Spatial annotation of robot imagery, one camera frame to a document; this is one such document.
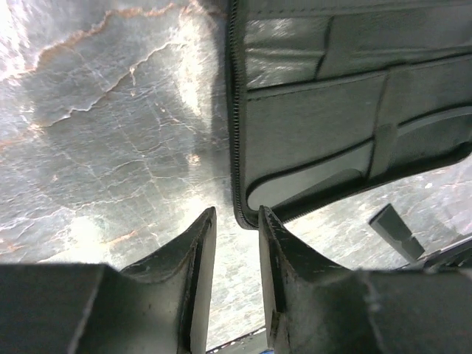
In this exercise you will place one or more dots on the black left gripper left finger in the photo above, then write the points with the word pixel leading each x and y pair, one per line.
pixel 159 304

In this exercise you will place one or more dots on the black zippered tool case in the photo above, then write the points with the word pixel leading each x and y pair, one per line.
pixel 327 99

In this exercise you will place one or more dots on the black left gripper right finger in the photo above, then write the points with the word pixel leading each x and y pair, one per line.
pixel 313 305

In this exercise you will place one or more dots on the black straight comb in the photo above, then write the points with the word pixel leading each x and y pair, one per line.
pixel 389 225

